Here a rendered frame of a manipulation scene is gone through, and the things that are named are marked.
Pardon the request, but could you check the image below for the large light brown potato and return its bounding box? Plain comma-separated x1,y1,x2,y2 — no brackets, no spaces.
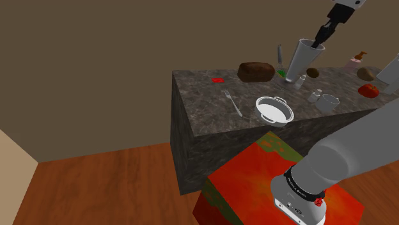
356,66,377,82

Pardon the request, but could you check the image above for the silver fork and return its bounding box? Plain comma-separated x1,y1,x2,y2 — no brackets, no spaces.
223,89,244,118

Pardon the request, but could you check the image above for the pink soap dispenser bottle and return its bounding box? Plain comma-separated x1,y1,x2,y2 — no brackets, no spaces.
343,50,368,71

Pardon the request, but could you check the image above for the white pot with handles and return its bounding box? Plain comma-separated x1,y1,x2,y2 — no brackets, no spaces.
254,95,295,127

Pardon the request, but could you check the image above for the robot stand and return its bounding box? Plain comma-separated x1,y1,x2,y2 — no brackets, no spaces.
192,130,366,225

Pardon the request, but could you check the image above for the clear shaker with metal cap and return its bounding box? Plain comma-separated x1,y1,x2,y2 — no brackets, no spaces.
293,74,308,91
307,88,323,104

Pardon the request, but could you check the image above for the brown bread loaf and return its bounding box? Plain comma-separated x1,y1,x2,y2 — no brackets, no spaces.
237,61,276,83

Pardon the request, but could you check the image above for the metal whisk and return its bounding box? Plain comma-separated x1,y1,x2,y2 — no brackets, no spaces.
276,44,288,75

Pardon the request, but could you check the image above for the dark marble counter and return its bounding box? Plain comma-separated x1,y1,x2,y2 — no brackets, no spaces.
169,66,399,196

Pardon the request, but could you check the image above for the red tomato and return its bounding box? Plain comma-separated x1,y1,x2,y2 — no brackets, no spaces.
357,84,380,99

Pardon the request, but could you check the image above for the white mug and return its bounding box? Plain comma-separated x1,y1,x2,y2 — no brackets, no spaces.
314,93,340,114

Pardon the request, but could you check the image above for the tall white cup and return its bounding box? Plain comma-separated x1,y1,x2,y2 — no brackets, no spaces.
285,38,326,83

